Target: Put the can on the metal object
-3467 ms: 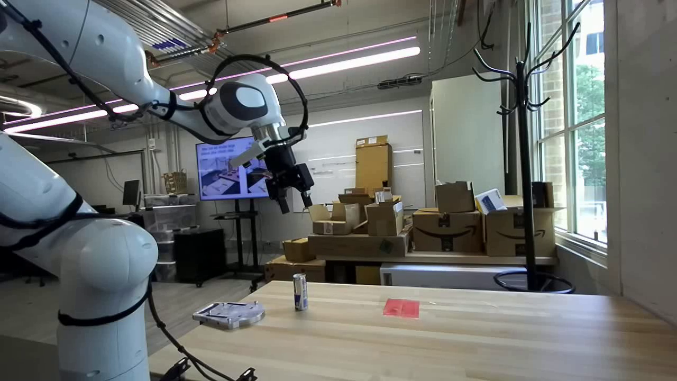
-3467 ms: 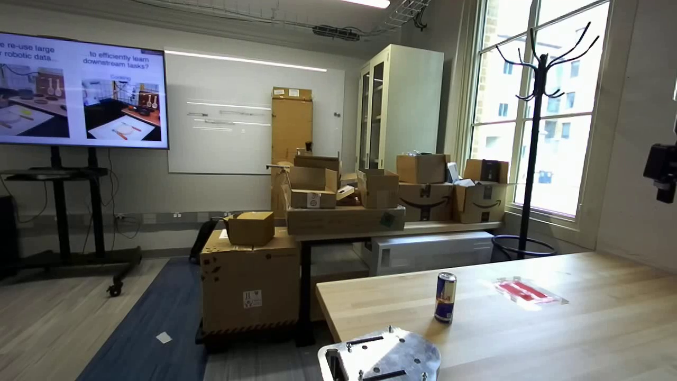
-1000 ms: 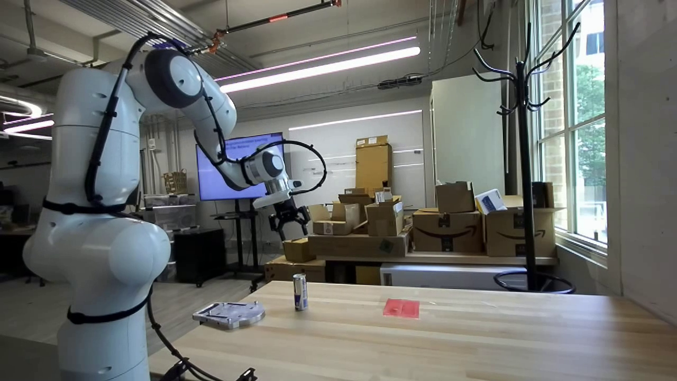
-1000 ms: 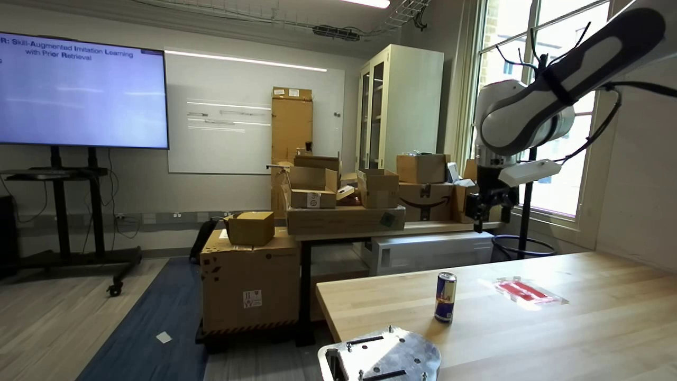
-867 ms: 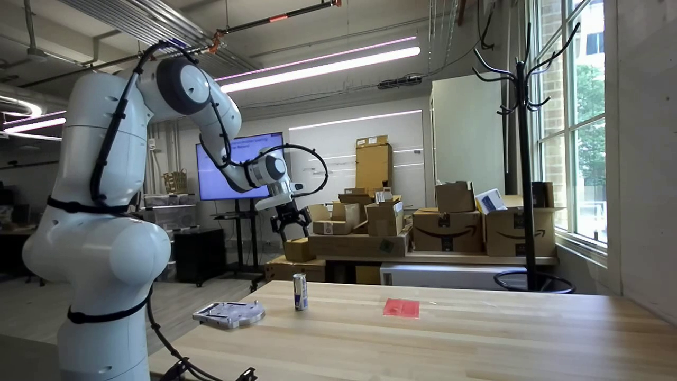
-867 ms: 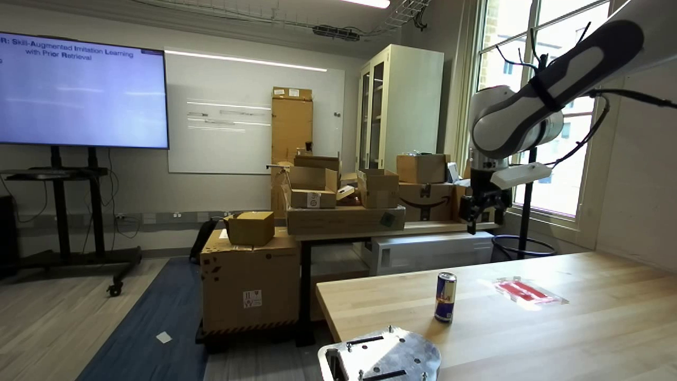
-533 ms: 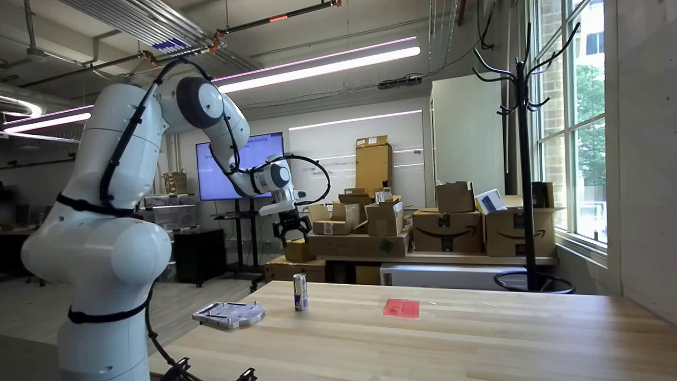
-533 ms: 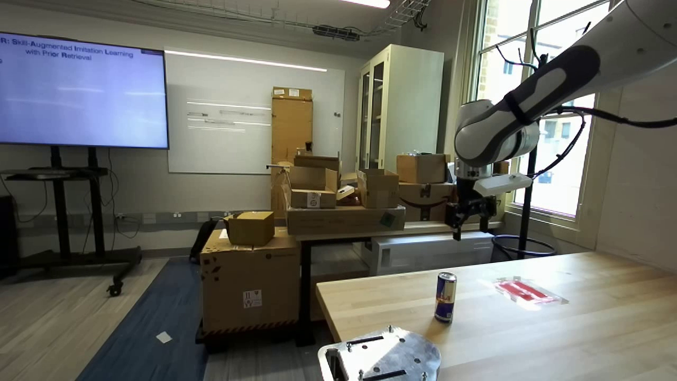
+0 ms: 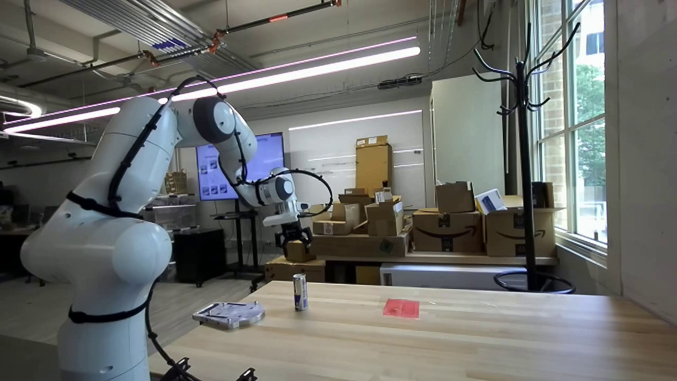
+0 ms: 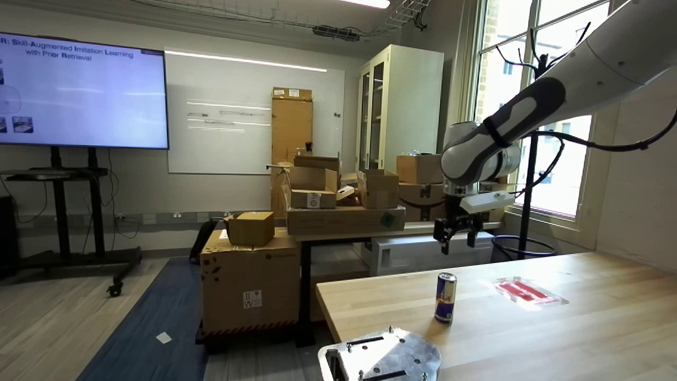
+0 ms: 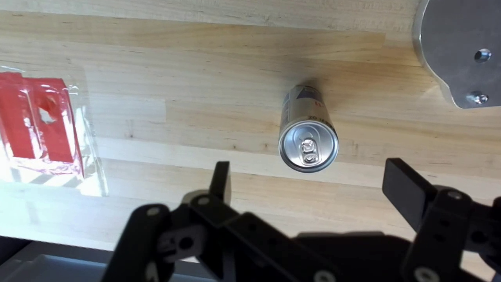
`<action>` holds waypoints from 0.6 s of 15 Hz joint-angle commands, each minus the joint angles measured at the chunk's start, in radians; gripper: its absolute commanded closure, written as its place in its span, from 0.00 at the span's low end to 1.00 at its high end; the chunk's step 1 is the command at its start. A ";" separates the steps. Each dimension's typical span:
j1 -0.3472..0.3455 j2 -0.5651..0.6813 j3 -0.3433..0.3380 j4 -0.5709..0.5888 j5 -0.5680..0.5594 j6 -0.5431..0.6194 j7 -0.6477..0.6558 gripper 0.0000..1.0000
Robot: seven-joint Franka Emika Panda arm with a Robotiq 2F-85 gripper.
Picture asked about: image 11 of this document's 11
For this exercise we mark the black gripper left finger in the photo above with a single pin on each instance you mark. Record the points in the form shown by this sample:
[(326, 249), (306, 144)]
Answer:
[(157, 240)]

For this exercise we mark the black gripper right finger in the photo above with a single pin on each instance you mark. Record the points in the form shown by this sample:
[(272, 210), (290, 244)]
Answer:
[(444, 229)]

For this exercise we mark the silver and blue drink can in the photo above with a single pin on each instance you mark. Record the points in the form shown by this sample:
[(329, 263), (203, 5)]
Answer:
[(308, 141)]

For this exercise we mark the flat metal plate object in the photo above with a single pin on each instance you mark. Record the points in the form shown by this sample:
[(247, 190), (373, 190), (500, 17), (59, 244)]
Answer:
[(459, 36)]

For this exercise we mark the red packet in clear plastic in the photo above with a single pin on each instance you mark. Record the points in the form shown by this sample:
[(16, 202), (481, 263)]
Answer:
[(48, 125)]

